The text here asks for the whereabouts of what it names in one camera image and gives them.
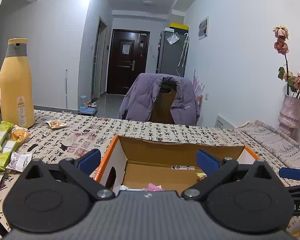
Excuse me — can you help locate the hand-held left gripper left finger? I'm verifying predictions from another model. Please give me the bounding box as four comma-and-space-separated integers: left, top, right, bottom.
22, 149, 115, 201

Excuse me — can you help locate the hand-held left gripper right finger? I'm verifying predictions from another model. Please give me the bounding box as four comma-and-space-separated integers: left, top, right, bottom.
181, 149, 275, 202

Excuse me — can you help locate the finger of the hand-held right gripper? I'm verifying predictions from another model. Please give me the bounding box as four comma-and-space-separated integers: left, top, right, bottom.
278, 167, 300, 181

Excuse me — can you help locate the orange cardboard box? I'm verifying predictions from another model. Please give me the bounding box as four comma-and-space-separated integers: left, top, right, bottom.
96, 135, 262, 193

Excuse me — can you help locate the white snack packet red print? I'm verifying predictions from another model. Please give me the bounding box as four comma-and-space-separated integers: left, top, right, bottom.
120, 185, 147, 192

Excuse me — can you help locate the pink snack packet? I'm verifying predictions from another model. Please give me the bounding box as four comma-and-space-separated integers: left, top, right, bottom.
147, 183, 164, 192

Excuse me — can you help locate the grey quilted cloth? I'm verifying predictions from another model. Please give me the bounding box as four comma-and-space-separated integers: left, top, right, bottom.
234, 120, 300, 170

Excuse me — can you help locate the small clear snack packet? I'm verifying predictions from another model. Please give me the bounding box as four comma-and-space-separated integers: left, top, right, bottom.
45, 120, 67, 130

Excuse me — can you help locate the blue pet water feeder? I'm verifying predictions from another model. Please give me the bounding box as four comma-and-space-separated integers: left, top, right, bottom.
78, 95, 98, 116

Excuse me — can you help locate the pink ribbed vase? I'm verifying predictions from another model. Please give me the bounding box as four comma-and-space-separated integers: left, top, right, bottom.
277, 94, 300, 138

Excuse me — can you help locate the brown chair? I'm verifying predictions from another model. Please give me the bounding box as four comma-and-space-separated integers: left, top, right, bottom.
149, 76, 183, 125

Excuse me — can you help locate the clear cookie packet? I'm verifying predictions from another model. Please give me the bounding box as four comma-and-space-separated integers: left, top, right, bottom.
11, 127, 31, 143

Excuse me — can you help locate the purple puffer jacket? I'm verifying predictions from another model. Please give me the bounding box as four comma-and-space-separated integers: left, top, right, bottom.
117, 73, 201, 126

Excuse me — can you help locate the green white snack bar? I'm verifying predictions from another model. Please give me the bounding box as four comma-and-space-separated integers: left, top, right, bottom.
0, 139, 21, 172
0, 121, 14, 151

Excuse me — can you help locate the dark brown door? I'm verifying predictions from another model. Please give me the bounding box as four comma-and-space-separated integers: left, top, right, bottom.
106, 29, 150, 96

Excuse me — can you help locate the yellow thermos bottle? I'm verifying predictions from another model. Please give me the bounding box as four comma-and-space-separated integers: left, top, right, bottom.
0, 38, 36, 129

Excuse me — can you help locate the grey refrigerator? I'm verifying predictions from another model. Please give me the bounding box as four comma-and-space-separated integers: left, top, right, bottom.
157, 30, 188, 77

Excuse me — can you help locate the white folded umbrella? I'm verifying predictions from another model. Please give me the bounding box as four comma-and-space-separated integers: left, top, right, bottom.
178, 32, 191, 67

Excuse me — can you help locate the yellow box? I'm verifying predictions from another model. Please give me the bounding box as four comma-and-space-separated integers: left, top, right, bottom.
169, 22, 189, 34

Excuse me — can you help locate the pink wall decoration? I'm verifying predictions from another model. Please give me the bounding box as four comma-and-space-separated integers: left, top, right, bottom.
192, 69, 205, 98

